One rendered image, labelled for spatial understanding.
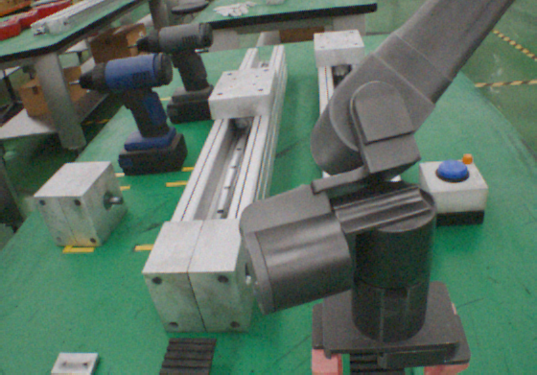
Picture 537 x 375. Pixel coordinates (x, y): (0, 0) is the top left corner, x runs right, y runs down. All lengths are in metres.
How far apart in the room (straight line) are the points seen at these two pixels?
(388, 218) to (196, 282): 0.26
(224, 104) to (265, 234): 0.56
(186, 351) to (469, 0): 0.41
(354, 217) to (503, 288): 0.33
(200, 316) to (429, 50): 0.36
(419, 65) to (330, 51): 0.72
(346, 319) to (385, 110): 0.17
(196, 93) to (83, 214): 0.46
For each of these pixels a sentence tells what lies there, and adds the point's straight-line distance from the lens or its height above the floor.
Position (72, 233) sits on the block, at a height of 0.80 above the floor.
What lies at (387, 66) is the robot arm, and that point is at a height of 1.08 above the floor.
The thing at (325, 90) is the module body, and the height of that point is 0.86.
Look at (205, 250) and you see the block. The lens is 0.49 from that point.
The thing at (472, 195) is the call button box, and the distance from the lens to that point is 0.64.
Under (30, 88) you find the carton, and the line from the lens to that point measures 3.46.
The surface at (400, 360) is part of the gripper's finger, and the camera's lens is 0.36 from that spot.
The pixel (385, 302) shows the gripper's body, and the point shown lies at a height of 0.94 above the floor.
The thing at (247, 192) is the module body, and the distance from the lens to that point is 0.59.
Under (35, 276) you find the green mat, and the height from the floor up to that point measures 0.78.
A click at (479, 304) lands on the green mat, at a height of 0.78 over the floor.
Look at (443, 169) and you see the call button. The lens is 0.65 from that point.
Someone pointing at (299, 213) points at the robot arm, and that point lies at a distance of 0.28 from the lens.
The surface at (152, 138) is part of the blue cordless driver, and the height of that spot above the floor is 0.85.
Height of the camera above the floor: 1.18
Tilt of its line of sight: 30 degrees down
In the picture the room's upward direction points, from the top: 9 degrees counter-clockwise
